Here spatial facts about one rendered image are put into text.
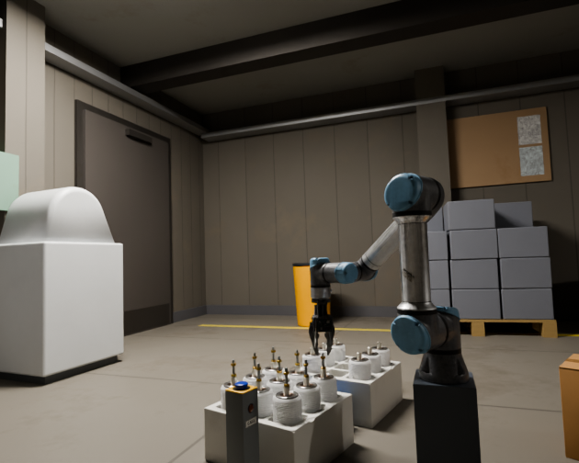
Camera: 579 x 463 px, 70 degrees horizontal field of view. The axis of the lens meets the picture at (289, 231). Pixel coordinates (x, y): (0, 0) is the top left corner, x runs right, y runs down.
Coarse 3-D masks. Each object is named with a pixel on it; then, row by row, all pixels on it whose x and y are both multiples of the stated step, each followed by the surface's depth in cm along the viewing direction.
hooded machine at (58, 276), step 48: (48, 192) 268; (0, 240) 268; (48, 240) 252; (96, 240) 285; (0, 288) 259; (48, 288) 246; (96, 288) 279; (0, 336) 257; (48, 336) 244; (96, 336) 276
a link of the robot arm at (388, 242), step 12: (444, 192) 130; (432, 216) 135; (396, 228) 141; (384, 240) 145; (396, 240) 142; (372, 252) 148; (384, 252) 146; (360, 264) 152; (372, 264) 149; (360, 276) 150; (372, 276) 155
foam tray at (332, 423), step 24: (216, 408) 145; (336, 408) 145; (216, 432) 142; (264, 432) 130; (288, 432) 125; (312, 432) 132; (336, 432) 144; (216, 456) 142; (264, 456) 130; (288, 456) 125; (312, 456) 131; (336, 456) 143
